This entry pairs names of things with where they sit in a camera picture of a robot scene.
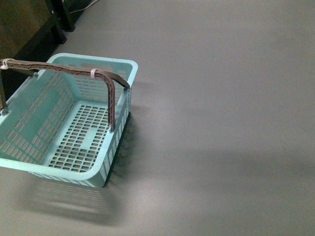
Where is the brown basket handle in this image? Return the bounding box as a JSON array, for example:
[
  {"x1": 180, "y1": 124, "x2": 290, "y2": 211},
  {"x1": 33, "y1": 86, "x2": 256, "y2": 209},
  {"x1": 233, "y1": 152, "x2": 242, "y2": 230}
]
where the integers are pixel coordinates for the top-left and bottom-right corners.
[
  {"x1": 0, "y1": 59, "x2": 115, "y2": 132},
  {"x1": 65, "y1": 66, "x2": 130, "y2": 89}
]

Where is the light blue plastic basket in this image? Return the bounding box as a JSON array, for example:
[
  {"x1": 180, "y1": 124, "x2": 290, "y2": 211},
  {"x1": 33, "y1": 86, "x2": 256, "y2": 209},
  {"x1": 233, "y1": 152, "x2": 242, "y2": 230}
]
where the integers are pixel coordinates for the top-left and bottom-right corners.
[{"x1": 0, "y1": 53, "x2": 138, "y2": 187}]

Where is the white zip tie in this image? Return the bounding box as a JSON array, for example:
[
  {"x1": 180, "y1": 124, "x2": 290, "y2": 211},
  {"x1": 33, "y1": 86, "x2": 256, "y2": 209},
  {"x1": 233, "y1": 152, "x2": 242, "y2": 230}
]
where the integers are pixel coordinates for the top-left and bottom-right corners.
[
  {"x1": 0, "y1": 59, "x2": 9, "y2": 70},
  {"x1": 90, "y1": 68, "x2": 97, "y2": 79}
]

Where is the black shelf furniture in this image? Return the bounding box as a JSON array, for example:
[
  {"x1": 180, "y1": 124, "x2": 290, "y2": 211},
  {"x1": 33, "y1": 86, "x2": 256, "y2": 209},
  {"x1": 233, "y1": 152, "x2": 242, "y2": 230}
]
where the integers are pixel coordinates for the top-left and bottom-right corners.
[{"x1": 0, "y1": 0, "x2": 83, "y2": 82}]

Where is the white zip tie left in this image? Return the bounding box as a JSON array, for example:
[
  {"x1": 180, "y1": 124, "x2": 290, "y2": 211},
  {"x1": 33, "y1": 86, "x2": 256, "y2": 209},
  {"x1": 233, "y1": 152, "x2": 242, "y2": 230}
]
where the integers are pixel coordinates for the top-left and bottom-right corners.
[{"x1": 0, "y1": 59, "x2": 9, "y2": 70}]

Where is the white cable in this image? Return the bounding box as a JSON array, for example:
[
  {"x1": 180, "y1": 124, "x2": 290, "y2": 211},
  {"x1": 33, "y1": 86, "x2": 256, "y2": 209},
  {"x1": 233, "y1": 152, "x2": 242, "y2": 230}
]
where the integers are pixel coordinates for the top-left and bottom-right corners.
[{"x1": 69, "y1": 0, "x2": 97, "y2": 14}]

